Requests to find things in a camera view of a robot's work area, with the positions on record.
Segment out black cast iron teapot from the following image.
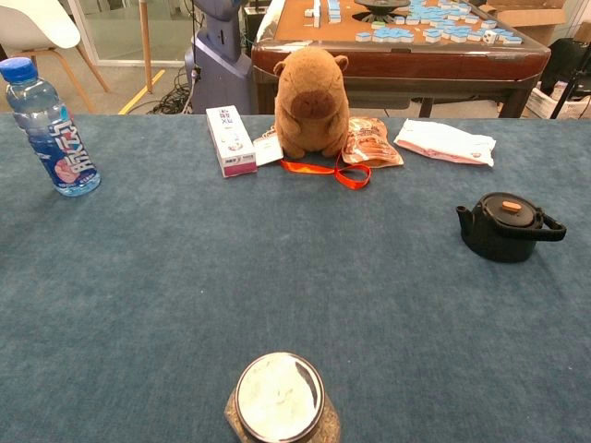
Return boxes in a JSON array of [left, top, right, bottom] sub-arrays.
[[455, 191, 568, 264]]

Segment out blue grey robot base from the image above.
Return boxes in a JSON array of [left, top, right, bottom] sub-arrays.
[[184, 0, 254, 115]]

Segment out white ID badge card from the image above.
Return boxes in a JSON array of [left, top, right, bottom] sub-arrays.
[[252, 133, 284, 167]]

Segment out white purple toothpaste box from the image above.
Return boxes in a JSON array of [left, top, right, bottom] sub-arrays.
[[205, 105, 259, 179]]

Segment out orange snack packet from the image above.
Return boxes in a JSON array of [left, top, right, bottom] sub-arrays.
[[341, 116, 405, 169]]

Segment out blue felt table cloth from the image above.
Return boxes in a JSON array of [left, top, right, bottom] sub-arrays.
[[0, 113, 591, 443]]

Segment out brown capybara plush toy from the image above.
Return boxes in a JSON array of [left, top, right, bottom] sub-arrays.
[[272, 45, 351, 160]]

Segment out white wet wipes pack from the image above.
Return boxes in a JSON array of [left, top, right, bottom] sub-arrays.
[[393, 118, 498, 168]]

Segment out glass jar metal lid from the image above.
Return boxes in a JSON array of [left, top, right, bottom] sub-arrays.
[[224, 352, 343, 443]]

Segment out brown mahjong table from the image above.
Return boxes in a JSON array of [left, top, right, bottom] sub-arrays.
[[251, 0, 552, 119]]

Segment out wooden pole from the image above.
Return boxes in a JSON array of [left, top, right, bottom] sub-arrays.
[[138, 0, 154, 95]]

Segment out black round table centre dish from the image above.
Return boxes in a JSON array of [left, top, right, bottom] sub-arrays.
[[353, 0, 412, 24]]

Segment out blue cap water bottle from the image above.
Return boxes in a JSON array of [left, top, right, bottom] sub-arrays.
[[0, 56, 103, 198]]

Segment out white printed carton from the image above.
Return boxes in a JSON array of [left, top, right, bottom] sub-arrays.
[[525, 80, 591, 121]]

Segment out black tripod stand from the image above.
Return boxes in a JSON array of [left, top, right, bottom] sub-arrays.
[[549, 64, 591, 120]]

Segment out brown cardboard box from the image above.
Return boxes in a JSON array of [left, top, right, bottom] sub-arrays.
[[479, 0, 591, 45]]

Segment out white chair wooden legs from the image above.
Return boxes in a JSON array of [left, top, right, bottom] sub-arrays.
[[0, 0, 111, 114]]

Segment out orange lanyard strap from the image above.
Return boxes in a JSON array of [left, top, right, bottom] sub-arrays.
[[280, 146, 372, 191]]

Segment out tangled black floor cables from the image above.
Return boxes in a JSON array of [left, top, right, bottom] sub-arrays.
[[147, 68, 204, 115]]

